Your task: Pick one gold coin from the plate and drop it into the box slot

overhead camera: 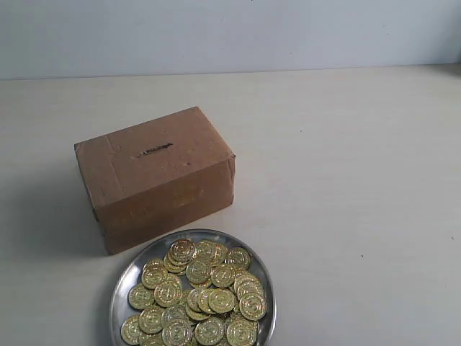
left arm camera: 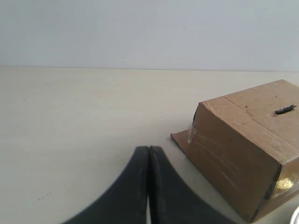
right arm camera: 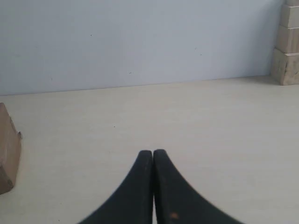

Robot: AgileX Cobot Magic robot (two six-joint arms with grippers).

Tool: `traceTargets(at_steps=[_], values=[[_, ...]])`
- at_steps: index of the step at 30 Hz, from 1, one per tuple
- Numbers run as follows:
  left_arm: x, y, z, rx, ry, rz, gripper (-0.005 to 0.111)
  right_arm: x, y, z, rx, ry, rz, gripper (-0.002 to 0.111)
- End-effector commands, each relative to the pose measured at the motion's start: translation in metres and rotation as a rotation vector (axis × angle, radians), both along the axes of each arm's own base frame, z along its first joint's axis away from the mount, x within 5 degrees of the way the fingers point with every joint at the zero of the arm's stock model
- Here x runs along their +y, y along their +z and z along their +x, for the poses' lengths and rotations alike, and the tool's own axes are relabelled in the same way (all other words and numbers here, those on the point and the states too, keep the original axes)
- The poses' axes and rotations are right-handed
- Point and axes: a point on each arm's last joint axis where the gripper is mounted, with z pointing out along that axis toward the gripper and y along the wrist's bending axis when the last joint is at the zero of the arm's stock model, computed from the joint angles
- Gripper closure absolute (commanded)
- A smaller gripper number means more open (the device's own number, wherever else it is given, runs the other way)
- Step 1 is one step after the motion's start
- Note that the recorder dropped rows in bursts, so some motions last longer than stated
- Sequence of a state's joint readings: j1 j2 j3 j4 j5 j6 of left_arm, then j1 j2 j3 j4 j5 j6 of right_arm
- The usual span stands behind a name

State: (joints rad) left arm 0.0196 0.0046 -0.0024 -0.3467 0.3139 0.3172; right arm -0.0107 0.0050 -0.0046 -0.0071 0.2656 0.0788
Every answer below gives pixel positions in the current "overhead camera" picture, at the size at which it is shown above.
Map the gold coin lower left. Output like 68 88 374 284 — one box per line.
139 306 164 334

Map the gold coin far left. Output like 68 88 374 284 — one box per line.
128 283 155 310

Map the gold coin bottom left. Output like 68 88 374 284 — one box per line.
120 314 141 345

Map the gold coin bottom centre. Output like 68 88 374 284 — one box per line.
194 316 224 345

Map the gold coin left middle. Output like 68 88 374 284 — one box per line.
154 280 182 308

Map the gold coin upper right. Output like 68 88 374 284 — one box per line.
225 247 251 270

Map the gold coin top of pile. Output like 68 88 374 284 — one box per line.
170 239 196 262

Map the brown cardboard box with slot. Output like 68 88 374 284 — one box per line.
74 107 236 254

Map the gold coin left upper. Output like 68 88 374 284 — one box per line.
141 266 168 290

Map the gold coin centre right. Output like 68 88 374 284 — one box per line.
211 264 236 288

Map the round steel plate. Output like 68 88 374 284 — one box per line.
109 229 277 345

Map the gold coin centre top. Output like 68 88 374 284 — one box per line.
186 259 212 284

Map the gold coin bottom right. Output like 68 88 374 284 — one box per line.
226 319 256 346

